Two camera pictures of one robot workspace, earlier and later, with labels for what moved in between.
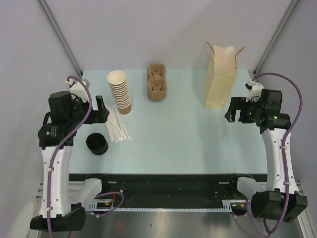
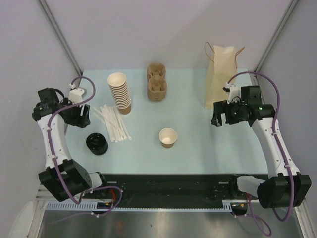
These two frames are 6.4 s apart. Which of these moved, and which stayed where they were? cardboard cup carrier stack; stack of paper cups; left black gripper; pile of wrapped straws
Moved: left black gripper
Stayed: pile of wrapped straws; cardboard cup carrier stack; stack of paper cups
